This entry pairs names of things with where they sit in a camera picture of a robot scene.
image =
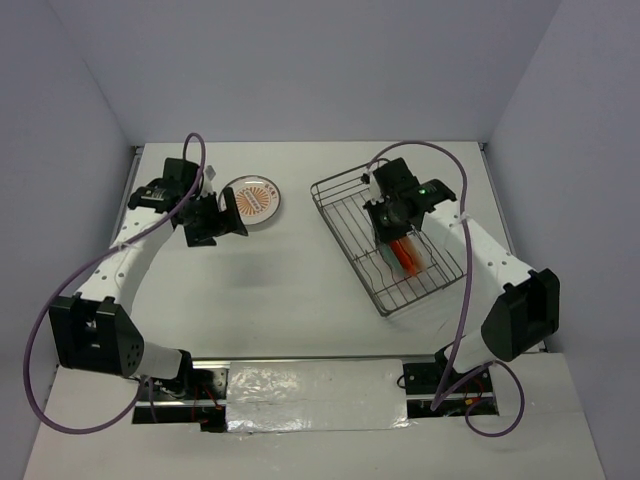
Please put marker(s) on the white plate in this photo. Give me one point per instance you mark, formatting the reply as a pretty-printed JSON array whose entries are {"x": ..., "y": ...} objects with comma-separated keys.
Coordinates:
[{"x": 258, "y": 199}]

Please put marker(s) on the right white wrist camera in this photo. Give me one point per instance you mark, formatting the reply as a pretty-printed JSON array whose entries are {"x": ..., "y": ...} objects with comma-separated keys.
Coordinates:
[{"x": 374, "y": 191}]

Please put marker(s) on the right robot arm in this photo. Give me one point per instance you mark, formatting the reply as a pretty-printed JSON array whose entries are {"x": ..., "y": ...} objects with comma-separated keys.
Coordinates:
[{"x": 510, "y": 307}]

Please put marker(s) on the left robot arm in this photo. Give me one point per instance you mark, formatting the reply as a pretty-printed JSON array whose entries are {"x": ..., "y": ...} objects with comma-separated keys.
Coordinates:
[{"x": 93, "y": 329}]

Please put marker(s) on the metal mounting rail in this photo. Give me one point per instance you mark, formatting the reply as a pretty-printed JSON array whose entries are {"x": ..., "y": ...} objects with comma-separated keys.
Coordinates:
[{"x": 204, "y": 404}]

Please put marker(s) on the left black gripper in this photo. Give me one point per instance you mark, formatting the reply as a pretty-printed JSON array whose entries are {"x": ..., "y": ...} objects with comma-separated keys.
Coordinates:
[{"x": 204, "y": 237}]

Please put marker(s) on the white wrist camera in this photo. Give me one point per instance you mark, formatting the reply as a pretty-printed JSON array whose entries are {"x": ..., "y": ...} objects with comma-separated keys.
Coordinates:
[
  {"x": 374, "y": 191},
  {"x": 208, "y": 177}
]

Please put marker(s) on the silver tape patch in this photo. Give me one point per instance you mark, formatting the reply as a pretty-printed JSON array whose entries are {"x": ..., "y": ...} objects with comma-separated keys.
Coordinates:
[{"x": 283, "y": 397}]

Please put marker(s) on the pink plate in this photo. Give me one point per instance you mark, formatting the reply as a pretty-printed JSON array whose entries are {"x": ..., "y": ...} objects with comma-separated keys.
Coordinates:
[{"x": 421, "y": 257}]

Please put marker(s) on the metal wire dish rack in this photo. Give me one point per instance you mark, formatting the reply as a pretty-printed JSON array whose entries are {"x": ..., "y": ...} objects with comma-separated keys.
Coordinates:
[{"x": 394, "y": 276}]

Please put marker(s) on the green plate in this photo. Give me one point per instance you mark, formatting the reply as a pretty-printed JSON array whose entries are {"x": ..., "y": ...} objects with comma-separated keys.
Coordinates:
[{"x": 390, "y": 259}]

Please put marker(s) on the orange plate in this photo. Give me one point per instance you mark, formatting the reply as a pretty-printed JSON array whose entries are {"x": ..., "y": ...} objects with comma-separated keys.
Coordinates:
[{"x": 404, "y": 258}]

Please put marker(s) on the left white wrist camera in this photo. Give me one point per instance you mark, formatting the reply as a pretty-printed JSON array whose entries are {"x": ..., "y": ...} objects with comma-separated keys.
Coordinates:
[{"x": 208, "y": 177}]

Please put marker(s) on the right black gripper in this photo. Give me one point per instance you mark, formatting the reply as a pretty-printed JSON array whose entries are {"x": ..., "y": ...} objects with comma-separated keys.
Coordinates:
[{"x": 383, "y": 234}]

